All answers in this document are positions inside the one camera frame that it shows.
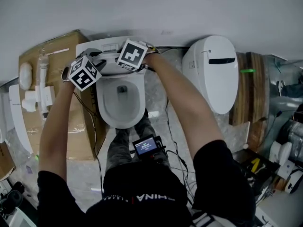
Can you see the wooden step platform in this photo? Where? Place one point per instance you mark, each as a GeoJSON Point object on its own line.
{"type": "Point", "coordinates": [251, 91]}

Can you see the white oval smart toilet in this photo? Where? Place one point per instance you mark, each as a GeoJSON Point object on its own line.
{"type": "Point", "coordinates": [213, 86]}

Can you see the white toilet lid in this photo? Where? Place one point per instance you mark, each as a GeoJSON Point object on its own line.
{"type": "Point", "coordinates": [110, 66]}

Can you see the small white box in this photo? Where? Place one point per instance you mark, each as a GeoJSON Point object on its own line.
{"type": "Point", "coordinates": [48, 97]}

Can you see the large cardboard box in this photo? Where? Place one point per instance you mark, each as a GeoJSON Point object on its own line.
{"type": "Point", "coordinates": [78, 136]}

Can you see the person's right leg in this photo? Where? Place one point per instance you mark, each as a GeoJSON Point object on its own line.
{"type": "Point", "coordinates": [144, 126]}

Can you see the person's leg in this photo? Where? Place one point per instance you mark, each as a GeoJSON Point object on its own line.
{"type": "Point", "coordinates": [118, 148]}
{"type": "Point", "coordinates": [144, 126]}

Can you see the person's left leg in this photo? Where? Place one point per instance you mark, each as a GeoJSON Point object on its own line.
{"type": "Point", "coordinates": [118, 148]}

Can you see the white low tankless toilet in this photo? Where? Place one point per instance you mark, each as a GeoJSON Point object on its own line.
{"type": "Point", "coordinates": [20, 117]}

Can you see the person's black shirt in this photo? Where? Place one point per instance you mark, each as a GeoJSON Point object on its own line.
{"type": "Point", "coordinates": [142, 185]}

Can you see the white toilet with tank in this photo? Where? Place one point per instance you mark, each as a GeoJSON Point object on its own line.
{"type": "Point", "coordinates": [118, 119]}

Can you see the white paper roll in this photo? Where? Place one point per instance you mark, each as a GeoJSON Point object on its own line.
{"type": "Point", "coordinates": [29, 102]}

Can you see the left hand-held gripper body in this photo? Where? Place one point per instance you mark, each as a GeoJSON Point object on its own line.
{"type": "Point", "coordinates": [82, 75]}

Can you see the black metal cart frame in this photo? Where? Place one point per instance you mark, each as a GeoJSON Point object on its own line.
{"type": "Point", "coordinates": [260, 171]}

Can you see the small cardboard box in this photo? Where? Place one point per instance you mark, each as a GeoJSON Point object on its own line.
{"type": "Point", "coordinates": [6, 159]}

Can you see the thin white strip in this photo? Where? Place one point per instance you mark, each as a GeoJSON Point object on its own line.
{"type": "Point", "coordinates": [59, 51]}

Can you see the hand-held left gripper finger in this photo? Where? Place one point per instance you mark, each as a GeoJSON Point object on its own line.
{"type": "Point", "coordinates": [91, 51]}
{"type": "Point", "coordinates": [100, 66]}

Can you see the clear bag with brush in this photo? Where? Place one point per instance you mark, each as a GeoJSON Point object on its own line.
{"type": "Point", "coordinates": [43, 79]}

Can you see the white wall socket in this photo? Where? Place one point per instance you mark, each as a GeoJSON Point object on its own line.
{"type": "Point", "coordinates": [166, 32]}

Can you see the person's left forearm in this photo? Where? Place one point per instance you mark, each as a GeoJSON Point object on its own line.
{"type": "Point", "coordinates": [54, 126]}

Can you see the small purple item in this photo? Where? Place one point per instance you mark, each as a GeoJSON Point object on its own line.
{"type": "Point", "coordinates": [28, 169]}

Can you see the person's right forearm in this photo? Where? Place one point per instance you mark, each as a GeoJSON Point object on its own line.
{"type": "Point", "coordinates": [184, 98]}

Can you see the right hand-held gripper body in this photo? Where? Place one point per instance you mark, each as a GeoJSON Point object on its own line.
{"type": "Point", "coordinates": [131, 54]}

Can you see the white ceramic fixture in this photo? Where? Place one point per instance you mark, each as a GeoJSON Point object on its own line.
{"type": "Point", "coordinates": [281, 152]}

